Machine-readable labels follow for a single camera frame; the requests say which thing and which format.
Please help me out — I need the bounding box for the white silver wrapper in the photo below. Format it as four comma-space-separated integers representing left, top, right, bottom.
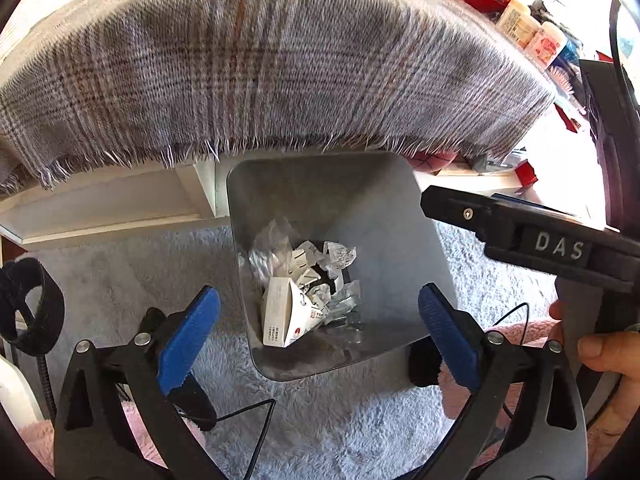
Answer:
248, 217, 362, 325

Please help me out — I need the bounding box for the green white paper box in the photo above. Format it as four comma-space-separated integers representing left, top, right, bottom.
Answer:
262, 278, 329, 348

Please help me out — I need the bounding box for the grey plaid tablecloth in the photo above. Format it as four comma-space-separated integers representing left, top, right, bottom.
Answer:
1, 0, 553, 195

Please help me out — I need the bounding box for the person's right hand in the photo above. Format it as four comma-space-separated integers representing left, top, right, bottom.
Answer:
577, 330, 639, 448

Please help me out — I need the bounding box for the pink hair brush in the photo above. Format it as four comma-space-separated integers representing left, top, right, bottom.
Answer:
547, 65, 574, 96

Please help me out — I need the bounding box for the black velcro strap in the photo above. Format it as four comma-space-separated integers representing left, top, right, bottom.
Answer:
0, 257, 66, 357

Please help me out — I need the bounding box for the grey trash bin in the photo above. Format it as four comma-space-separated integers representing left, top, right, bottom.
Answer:
227, 152, 456, 382

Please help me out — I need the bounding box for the yellow cap white bottle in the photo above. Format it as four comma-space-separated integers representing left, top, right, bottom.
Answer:
496, 0, 540, 49

